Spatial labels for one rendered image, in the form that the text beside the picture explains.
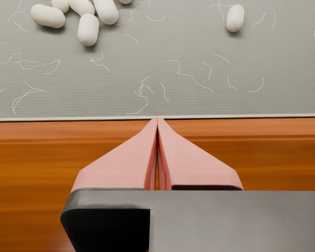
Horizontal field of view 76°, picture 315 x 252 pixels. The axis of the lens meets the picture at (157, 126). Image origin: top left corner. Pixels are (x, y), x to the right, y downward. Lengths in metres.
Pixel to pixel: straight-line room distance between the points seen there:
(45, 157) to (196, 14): 0.22
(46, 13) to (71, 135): 0.14
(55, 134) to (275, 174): 0.20
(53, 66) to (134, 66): 0.09
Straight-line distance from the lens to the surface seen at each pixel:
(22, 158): 0.21
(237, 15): 0.26
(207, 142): 0.18
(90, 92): 0.23
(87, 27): 0.25
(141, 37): 0.25
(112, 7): 0.26
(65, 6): 0.28
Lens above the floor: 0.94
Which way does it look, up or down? 77 degrees down
